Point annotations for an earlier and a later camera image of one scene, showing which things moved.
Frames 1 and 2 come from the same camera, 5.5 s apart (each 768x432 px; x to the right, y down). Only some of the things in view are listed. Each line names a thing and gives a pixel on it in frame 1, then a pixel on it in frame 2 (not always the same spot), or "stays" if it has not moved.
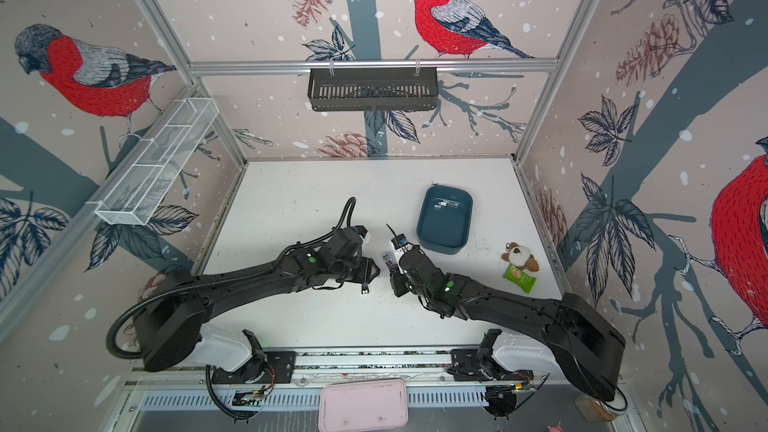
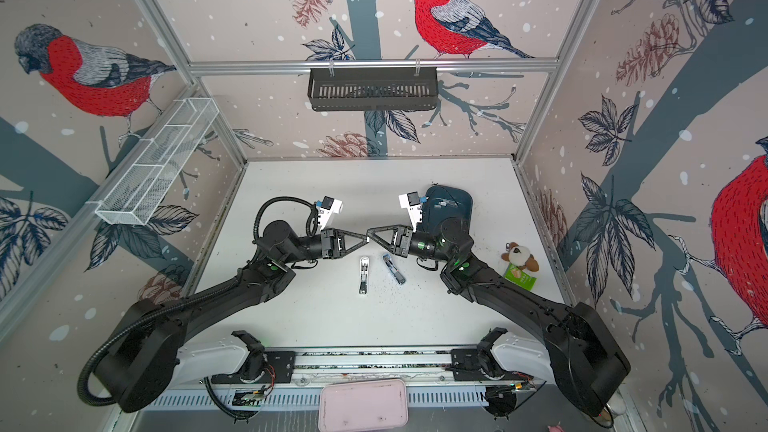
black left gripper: x=368 y=270 to x=332 y=244
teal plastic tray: x=445 y=218 stays
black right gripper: x=399 y=285 to x=402 y=248
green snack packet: x=520 y=278 stays
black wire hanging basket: x=379 y=89 stays
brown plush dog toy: x=520 y=256 stays
